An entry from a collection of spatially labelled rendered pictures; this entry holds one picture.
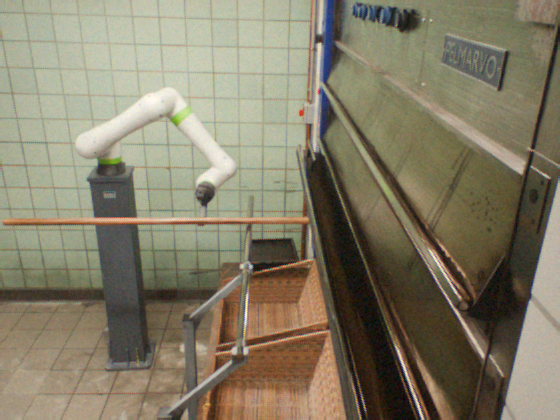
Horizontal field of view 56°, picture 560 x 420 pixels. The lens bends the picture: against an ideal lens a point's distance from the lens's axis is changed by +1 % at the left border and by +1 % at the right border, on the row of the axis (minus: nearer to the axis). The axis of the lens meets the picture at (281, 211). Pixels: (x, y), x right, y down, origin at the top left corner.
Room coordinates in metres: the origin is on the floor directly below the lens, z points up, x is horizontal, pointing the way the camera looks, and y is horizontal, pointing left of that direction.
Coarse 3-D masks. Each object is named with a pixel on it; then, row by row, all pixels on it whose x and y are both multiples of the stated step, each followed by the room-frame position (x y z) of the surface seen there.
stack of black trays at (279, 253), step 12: (252, 240) 2.65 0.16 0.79; (264, 240) 2.66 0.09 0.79; (276, 240) 2.66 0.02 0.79; (288, 240) 2.67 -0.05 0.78; (252, 252) 2.52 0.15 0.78; (264, 252) 2.52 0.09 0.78; (276, 252) 2.53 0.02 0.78; (288, 252) 2.53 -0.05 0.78; (252, 264) 2.38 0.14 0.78; (264, 264) 2.40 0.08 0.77; (276, 264) 2.40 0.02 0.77; (288, 276) 2.41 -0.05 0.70; (252, 288) 2.40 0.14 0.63; (276, 288) 2.40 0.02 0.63
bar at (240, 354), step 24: (240, 288) 1.51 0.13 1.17; (240, 312) 1.36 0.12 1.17; (192, 336) 1.63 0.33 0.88; (240, 336) 1.24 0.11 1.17; (192, 360) 1.63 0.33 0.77; (240, 360) 1.16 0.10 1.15; (192, 384) 1.63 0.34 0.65; (216, 384) 1.17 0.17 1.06; (168, 408) 1.18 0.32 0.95; (192, 408) 1.63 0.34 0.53
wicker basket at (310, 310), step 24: (288, 264) 2.32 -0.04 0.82; (312, 264) 2.32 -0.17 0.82; (264, 288) 2.31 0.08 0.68; (288, 288) 2.32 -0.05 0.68; (312, 288) 2.17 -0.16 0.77; (264, 312) 2.23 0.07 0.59; (288, 312) 2.24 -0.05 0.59; (312, 312) 2.03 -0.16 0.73; (264, 336) 1.77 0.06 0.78; (288, 336) 1.78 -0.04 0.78
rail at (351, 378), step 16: (304, 160) 2.11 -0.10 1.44; (304, 176) 1.91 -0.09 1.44; (320, 224) 1.45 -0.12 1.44; (320, 240) 1.33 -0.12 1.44; (320, 256) 1.25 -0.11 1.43; (336, 304) 1.00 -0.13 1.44; (336, 320) 0.94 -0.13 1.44; (352, 368) 0.79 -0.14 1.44; (352, 384) 0.74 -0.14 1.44; (352, 400) 0.71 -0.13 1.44
